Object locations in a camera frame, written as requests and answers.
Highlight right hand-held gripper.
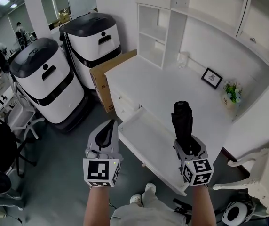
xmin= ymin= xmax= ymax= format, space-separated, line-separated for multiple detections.
xmin=173 ymin=136 xmax=214 ymax=187

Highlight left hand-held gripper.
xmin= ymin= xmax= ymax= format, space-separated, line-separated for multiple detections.
xmin=82 ymin=119 xmax=124 ymax=188

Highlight black umbrella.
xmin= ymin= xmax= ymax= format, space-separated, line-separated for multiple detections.
xmin=171 ymin=100 xmax=202 ymax=155

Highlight white desk drawer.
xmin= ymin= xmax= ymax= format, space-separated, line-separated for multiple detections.
xmin=118 ymin=106 xmax=191 ymax=197

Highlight person's left forearm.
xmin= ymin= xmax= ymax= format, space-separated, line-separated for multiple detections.
xmin=82 ymin=186 xmax=111 ymax=226

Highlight person's right forearm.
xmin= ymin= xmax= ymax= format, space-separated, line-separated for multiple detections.
xmin=190 ymin=184 xmax=216 ymax=226

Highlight white desk with hutch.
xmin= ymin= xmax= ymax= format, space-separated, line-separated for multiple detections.
xmin=134 ymin=0 xmax=269 ymax=123

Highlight person's white clog shoe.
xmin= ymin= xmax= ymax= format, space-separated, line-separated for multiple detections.
xmin=130 ymin=194 xmax=143 ymax=207
xmin=145 ymin=182 xmax=157 ymax=193

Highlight black floor stand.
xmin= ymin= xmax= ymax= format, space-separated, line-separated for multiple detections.
xmin=173 ymin=198 xmax=193 ymax=224

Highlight brown cardboard box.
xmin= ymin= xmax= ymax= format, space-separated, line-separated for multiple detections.
xmin=89 ymin=48 xmax=137 ymax=113

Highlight white and black service robot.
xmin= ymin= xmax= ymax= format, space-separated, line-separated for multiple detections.
xmin=59 ymin=12 xmax=122 ymax=90
xmin=9 ymin=37 xmax=89 ymax=133

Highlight potted flower plant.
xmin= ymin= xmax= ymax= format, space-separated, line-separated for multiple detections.
xmin=221 ymin=79 xmax=244 ymax=110

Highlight person's grey trousers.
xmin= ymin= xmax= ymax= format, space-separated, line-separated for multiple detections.
xmin=111 ymin=189 xmax=184 ymax=226

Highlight round white and black device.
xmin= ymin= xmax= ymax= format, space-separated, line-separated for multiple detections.
xmin=221 ymin=200 xmax=255 ymax=226

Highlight white ornate chair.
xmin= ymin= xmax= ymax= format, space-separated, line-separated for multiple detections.
xmin=212 ymin=139 xmax=269 ymax=215

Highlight white office chair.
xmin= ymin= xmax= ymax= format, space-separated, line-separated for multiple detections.
xmin=5 ymin=97 xmax=46 ymax=141

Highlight clear glass jar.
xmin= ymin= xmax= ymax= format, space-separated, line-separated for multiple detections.
xmin=177 ymin=51 xmax=189 ymax=68

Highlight black office chair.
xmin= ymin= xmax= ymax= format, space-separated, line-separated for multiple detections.
xmin=0 ymin=101 xmax=38 ymax=178

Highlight white work table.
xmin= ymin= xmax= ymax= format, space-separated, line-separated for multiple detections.
xmin=0 ymin=86 xmax=15 ymax=117

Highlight black picture frame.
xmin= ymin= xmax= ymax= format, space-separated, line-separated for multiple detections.
xmin=200 ymin=67 xmax=223 ymax=90

